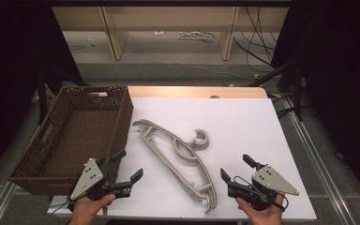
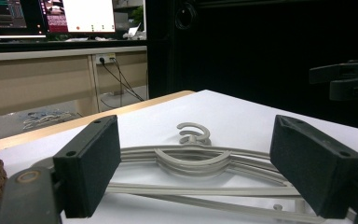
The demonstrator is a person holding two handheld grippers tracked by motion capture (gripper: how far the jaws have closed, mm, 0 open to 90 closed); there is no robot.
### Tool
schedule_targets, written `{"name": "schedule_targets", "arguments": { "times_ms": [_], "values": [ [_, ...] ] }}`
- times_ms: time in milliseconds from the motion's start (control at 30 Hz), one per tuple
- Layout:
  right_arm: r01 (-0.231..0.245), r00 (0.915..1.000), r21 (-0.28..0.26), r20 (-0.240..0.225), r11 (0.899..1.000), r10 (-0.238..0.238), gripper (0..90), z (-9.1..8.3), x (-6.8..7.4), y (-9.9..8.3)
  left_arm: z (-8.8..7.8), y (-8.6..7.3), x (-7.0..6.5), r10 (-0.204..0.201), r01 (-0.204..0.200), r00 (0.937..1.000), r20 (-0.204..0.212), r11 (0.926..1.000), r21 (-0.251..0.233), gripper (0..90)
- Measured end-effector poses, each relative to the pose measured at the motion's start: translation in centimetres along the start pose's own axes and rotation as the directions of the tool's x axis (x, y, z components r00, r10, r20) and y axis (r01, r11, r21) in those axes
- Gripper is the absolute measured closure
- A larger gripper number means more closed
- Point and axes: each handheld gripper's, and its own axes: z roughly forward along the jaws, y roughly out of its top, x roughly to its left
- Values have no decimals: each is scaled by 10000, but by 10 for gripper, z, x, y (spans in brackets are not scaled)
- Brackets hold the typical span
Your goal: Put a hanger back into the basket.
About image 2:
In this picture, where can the beige wooden desk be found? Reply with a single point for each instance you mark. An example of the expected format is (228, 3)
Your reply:
(43, 81)

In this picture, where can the white wall power outlet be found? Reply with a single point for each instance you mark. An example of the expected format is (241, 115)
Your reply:
(105, 58)

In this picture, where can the dark screen computer monitor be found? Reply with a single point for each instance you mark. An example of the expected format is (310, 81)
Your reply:
(3, 15)

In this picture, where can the white tangled floor clutter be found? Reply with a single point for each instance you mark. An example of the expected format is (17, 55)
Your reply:
(46, 118)

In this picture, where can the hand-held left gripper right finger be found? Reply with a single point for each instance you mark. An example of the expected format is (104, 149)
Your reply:
(317, 168)

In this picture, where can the white foam board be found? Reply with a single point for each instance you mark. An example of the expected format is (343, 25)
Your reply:
(230, 115)

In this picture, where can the grey plastic clothes hanger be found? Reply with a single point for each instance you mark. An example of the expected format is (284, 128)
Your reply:
(230, 206)
(195, 159)
(195, 167)

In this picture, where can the black round lens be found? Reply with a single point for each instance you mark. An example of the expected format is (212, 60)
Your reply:
(185, 15)

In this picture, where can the white screen computer monitor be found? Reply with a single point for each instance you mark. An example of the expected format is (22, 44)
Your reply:
(87, 15)

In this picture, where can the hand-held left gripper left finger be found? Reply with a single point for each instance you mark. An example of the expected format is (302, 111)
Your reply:
(87, 168)

